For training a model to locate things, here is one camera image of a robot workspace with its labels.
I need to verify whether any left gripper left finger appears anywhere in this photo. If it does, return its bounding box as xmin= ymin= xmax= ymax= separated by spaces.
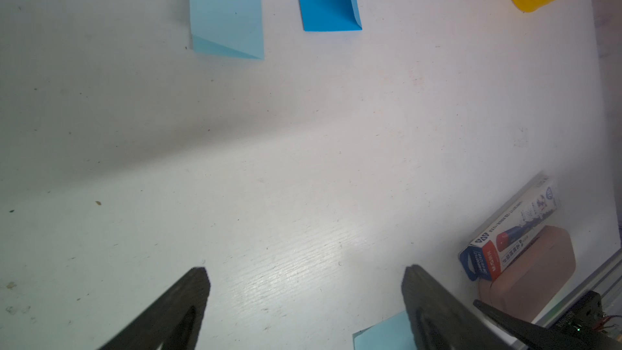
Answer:
xmin=102 ymin=267 xmax=211 ymax=349

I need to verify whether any light blue paper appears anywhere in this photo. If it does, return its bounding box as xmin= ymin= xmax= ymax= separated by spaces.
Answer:
xmin=353 ymin=311 xmax=416 ymax=350
xmin=190 ymin=0 xmax=264 ymax=60

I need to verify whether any light blue front paper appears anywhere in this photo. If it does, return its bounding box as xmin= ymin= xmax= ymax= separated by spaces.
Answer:
xmin=353 ymin=311 xmax=416 ymax=350

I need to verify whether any pink eraser case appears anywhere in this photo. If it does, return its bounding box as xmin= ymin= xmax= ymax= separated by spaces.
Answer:
xmin=479 ymin=226 xmax=576 ymax=322

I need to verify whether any aluminium front rail frame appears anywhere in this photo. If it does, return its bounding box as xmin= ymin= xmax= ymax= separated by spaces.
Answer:
xmin=536 ymin=250 xmax=621 ymax=327

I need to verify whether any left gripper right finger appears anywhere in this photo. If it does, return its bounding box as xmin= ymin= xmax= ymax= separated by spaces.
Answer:
xmin=401 ymin=265 xmax=510 ymax=349

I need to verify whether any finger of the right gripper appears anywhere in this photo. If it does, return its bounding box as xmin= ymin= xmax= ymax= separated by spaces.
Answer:
xmin=473 ymin=300 xmax=621 ymax=350

